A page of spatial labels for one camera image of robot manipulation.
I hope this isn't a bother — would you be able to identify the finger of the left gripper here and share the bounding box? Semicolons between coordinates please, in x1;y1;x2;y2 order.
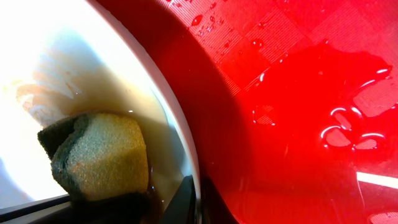
1;194;149;223

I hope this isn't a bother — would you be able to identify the green yellow sponge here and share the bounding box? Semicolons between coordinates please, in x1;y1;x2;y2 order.
37;113;149;201

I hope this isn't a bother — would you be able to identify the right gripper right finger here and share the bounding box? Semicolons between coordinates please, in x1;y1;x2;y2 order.
201;177;238;224

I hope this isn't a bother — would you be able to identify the red plastic tray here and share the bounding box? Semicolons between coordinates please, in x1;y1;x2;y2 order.
101;0;397;223

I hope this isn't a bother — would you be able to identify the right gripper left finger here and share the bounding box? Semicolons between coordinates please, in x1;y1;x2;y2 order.
160;175;197;224

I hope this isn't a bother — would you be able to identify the light blue plate front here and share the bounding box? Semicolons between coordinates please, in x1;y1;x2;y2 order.
1;1;202;223

